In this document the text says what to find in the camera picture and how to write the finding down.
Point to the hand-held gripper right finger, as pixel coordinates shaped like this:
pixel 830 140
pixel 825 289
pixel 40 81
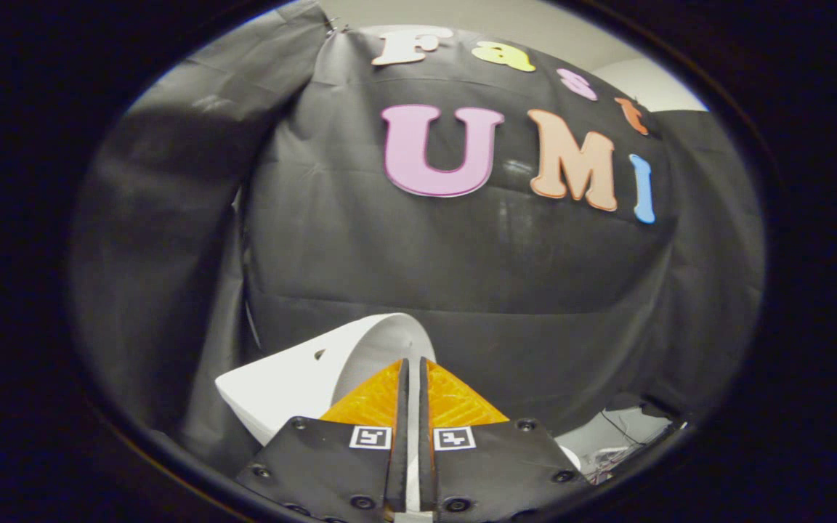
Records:
pixel 426 436

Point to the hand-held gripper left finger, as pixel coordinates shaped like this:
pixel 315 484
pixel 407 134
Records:
pixel 402 436

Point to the white toilet lid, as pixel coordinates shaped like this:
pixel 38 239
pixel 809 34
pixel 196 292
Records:
pixel 280 388

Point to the white toilet bowl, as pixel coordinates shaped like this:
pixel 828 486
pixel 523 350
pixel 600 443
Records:
pixel 571 456

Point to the black backdrop cloth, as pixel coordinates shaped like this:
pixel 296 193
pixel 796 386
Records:
pixel 462 254

